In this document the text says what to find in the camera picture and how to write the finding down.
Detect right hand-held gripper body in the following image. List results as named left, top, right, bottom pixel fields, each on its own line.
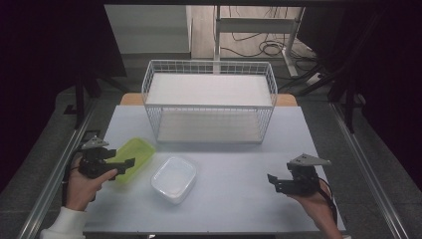
left=281, top=152, right=332, bottom=196

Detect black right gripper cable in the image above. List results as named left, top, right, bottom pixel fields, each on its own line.
left=317, top=176, right=339, bottom=227

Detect black cables on floor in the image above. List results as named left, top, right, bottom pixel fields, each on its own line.
left=220, top=6, right=320, bottom=73

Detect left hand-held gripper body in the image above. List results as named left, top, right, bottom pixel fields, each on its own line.
left=78, top=135, right=114, bottom=179

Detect white metal desk frame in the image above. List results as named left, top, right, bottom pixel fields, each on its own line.
left=213, top=5, right=307, bottom=79

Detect white cabinet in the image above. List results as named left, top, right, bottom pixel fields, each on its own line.
left=104, top=4, right=194, bottom=61

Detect white power strip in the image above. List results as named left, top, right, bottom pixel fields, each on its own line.
left=304, top=72, right=324, bottom=88

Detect green plastic container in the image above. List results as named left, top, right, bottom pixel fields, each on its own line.
left=106, top=136, right=157, bottom=185

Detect person's right hand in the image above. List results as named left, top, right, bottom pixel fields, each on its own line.
left=287, top=182, right=335, bottom=224

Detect person's left hand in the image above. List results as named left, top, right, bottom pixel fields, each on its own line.
left=64, top=156, right=119, bottom=213

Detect clear white plastic container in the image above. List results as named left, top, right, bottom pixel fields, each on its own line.
left=150, top=155, right=198, bottom=205

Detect white wire shelf rack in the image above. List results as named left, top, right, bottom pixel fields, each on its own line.
left=140, top=59, right=279, bottom=145

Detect metal floor rail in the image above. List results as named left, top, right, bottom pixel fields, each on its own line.
left=329, top=102, right=410, bottom=239
left=18, top=99, right=98, bottom=239

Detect black stand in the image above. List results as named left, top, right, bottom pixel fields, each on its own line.
left=63, top=64, right=131, bottom=131
left=278, top=13, right=383, bottom=134

